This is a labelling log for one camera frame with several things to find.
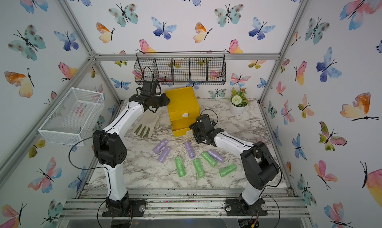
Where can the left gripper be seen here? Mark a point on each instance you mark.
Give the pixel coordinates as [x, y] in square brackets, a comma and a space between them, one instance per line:
[164, 97]

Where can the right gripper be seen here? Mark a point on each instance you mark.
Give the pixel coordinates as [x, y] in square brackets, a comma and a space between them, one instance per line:
[195, 126]

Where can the yellow drawer cabinet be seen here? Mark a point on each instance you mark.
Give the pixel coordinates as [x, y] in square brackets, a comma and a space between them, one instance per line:
[183, 110]

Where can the green bag roll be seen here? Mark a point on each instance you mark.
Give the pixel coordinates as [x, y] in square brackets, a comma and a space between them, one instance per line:
[210, 160]
[199, 168]
[180, 166]
[227, 170]

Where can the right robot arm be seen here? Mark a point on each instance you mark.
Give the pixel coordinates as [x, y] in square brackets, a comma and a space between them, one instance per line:
[258, 163]

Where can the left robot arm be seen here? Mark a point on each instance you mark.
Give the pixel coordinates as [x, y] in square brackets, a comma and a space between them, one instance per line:
[109, 145]

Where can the purple bag roll right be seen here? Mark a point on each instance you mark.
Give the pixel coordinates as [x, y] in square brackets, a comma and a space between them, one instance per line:
[216, 155]

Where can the purple bag roll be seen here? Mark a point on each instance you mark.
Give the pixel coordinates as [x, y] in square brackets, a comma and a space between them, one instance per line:
[216, 155]
[164, 154]
[157, 149]
[190, 150]

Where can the purple bag roll middle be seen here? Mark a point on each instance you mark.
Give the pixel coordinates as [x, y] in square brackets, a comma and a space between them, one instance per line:
[190, 150]

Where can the white green work glove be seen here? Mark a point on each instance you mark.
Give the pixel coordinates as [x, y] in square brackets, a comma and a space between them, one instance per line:
[147, 124]

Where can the purple bag roll upper left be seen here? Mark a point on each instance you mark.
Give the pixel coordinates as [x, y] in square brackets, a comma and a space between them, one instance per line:
[157, 149]

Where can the potted artificial plant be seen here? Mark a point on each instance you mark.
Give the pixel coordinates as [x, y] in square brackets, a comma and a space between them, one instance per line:
[239, 101]

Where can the purple bag roll lower left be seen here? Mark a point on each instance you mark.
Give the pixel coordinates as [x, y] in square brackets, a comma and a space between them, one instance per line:
[164, 154]

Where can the black wire wall basket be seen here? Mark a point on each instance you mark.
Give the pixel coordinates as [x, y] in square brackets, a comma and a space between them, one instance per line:
[181, 68]

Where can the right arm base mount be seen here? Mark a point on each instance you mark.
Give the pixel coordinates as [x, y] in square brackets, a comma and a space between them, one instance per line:
[238, 207]

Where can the white mesh wall basket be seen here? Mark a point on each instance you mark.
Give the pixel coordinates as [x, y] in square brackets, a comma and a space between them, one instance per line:
[73, 117]

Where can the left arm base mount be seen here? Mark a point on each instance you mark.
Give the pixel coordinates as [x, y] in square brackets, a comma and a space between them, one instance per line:
[124, 208]

